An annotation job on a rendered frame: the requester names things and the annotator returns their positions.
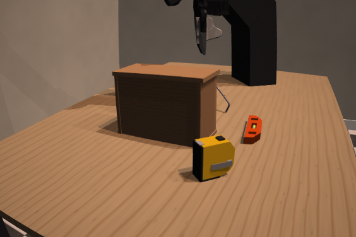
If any brown wooden cabinet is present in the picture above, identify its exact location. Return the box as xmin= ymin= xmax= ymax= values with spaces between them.
xmin=112 ymin=64 xmax=220 ymax=147

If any yellow tape measure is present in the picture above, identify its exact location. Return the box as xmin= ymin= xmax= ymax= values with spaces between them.
xmin=193 ymin=135 xmax=235 ymax=182

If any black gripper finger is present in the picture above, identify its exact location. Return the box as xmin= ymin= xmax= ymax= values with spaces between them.
xmin=194 ymin=14 xmax=202 ymax=54
xmin=198 ymin=3 xmax=222 ymax=55

